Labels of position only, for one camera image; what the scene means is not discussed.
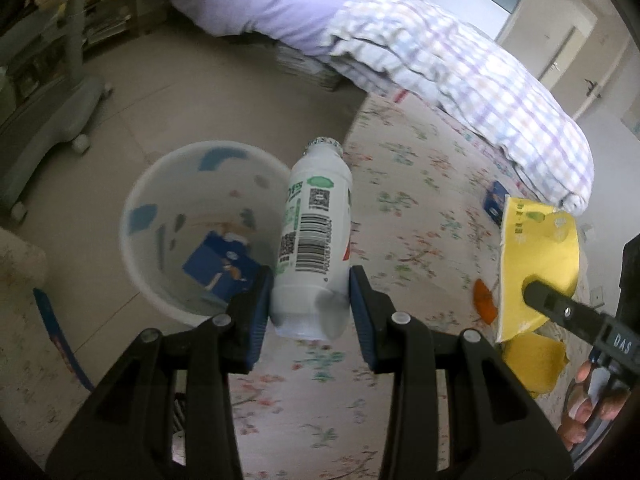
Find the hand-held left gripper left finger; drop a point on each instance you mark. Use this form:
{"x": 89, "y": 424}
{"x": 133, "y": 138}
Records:
{"x": 260, "y": 310}

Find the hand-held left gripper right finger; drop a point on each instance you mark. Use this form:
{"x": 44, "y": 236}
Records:
{"x": 360, "y": 310}

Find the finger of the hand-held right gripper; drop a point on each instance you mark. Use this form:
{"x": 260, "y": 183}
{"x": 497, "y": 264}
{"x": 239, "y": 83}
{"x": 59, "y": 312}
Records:
{"x": 560, "y": 307}

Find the person's right hand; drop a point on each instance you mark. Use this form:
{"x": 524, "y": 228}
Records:
{"x": 575, "y": 405}

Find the wooden shelf with toys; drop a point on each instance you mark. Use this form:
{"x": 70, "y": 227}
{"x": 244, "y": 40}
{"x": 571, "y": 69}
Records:
{"x": 110, "y": 15}

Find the orange scrap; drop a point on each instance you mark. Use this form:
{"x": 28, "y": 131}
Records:
{"x": 485, "y": 300}

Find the yellow paper packaging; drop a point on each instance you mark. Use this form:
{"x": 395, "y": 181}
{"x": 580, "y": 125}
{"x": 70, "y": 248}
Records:
{"x": 530, "y": 260}

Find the blue carton box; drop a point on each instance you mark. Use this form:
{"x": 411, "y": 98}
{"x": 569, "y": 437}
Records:
{"x": 495, "y": 202}
{"x": 210, "y": 265}

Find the white plastic bin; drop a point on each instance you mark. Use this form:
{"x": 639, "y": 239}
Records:
{"x": 210, "y": 195}

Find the white plastic bottle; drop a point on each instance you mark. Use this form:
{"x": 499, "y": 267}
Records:
{"x": 310, "y": 220}

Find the grey bed base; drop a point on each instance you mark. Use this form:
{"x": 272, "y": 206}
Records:
{"x": 310, "y": 67}

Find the blue strip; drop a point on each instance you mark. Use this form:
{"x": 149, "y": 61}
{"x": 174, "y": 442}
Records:
{"x": 62, "y": 340}

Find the lavender bed sheet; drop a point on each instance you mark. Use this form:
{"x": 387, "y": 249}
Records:
{"x": 260, "y": 0}

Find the beige plush cloth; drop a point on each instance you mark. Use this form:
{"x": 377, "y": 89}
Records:
{"x": 20, "y": 260}

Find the white door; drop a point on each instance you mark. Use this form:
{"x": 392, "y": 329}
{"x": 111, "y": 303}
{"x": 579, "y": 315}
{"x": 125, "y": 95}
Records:
{"x": 550, "y": 25}
{"x": 610, "y": 60}

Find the grey wheeled stand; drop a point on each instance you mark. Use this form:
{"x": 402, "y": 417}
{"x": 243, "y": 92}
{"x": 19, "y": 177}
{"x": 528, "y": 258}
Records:
{"x": 50, "y": 115}

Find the white floral bedsheet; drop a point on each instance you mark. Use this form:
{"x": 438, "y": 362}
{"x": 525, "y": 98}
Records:
{"x": 425, "y": 240}

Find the plaid quilt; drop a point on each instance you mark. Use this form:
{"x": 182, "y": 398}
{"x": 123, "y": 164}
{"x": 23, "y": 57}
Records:
{"x": 450, "y": 60}

